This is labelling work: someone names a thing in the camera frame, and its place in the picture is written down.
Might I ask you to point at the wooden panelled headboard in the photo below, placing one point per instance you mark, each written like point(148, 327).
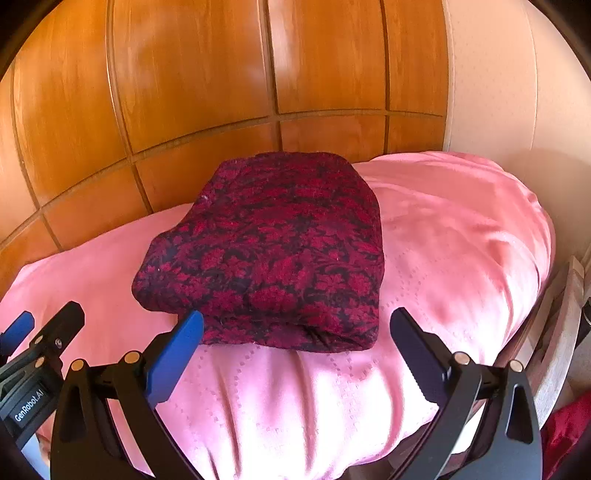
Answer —
point(113, 110)

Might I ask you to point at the pink bed sheet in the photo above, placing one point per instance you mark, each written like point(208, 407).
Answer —
point(468, 249)

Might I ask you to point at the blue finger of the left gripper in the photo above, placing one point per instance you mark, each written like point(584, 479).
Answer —
point(15, 334)

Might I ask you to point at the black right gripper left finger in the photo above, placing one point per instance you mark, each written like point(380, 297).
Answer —
point(85, 443)

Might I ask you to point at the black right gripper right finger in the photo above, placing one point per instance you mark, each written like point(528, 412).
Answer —
point(486, 426)

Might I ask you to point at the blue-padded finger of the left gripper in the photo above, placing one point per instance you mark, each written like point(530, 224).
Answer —
point(55, 336)

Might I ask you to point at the maroon floral patterned garment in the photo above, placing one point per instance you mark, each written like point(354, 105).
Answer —
point(283, 250)

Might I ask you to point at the red cloth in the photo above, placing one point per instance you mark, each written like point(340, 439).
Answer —
point(566, 441)

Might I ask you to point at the white wooden chair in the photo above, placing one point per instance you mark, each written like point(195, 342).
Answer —
point(551, 334)

